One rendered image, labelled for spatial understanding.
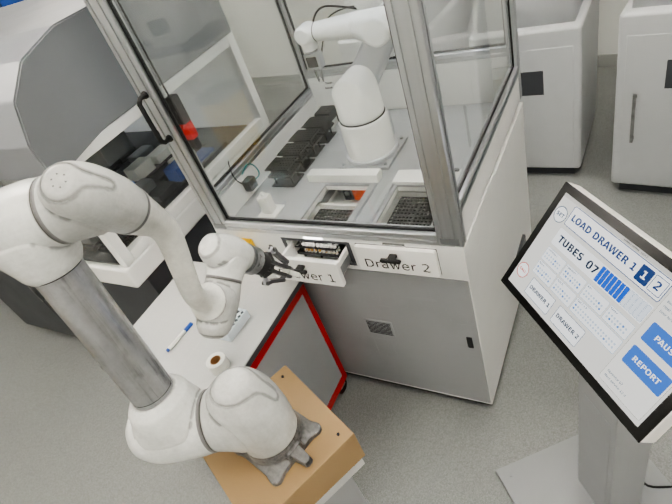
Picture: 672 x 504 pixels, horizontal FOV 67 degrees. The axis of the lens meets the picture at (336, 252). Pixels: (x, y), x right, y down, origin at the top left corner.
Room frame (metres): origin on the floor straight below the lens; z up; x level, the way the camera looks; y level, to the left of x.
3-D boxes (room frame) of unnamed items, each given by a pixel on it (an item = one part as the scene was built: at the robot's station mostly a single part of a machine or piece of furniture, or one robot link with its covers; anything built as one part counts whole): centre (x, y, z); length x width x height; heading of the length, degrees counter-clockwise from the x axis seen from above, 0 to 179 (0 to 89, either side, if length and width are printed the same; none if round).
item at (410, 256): (1.28, -0.18, 0.87); 0.29 x 0.02 x 0.11; 51
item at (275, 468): (0.78, 0.31, 0.90); 0.22 x 0.18 x 0.06; 35
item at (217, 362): (1.23, 0.51, 0.78); 0.07 x 0.07 x 0.04
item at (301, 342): (1.50, 0.57, 0.38); 0.62 x 0.58 x 0.76; 51
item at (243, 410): (0.79, 0.34, 1.03); 0.18 x 0.16 x 0.22; 79
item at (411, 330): (1.82, -0.28, 0.40); 1.03 x 0.95 x 0.80; 51
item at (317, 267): (1.41, 0.12, 0.87); 0.29 x 0.02 x 0.11; 51
